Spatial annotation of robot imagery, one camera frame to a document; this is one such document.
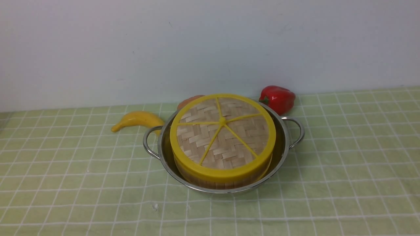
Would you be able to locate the stainless steel two-handled pot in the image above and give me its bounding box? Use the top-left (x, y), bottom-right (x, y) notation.
top-left (143, 104), bottom-right (305, 195)

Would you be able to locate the green checked tablecloth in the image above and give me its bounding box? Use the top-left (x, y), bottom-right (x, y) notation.
top-left (0, 87), bottom-right (420, 236)

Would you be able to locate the bamboo steamer basket yellow rim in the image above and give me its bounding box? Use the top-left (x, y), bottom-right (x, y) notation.
top-left (174, 154), bottom-right (272, 190)

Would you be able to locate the yellow rimmed woven steamer lid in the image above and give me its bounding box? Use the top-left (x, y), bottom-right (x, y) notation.
top-left (169, 94), bottom-right (276, 163)

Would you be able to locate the red toy bell pepper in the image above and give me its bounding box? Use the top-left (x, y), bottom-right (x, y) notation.
top-left (259, 85), bottom-right (296, 115)

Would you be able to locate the yellow toy banana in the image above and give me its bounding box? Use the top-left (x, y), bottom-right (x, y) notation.
top-left (111, 111), bottom-right (165, 133)

